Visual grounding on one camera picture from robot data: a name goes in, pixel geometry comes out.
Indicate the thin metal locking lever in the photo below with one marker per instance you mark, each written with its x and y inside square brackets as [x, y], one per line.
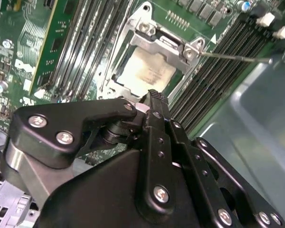
[235, 57]

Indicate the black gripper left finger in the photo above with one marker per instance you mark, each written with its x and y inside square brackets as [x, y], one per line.
[61, 123]

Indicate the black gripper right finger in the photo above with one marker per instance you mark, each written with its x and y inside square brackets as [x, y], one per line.
[202, 166]

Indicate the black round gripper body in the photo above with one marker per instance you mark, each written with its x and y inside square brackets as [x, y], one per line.
[97, 197]

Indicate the silver square CPU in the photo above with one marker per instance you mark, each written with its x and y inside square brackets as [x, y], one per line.
[149, 69]

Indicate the metal CPU socket cover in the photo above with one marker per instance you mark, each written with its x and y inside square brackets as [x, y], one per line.
[154, 47]

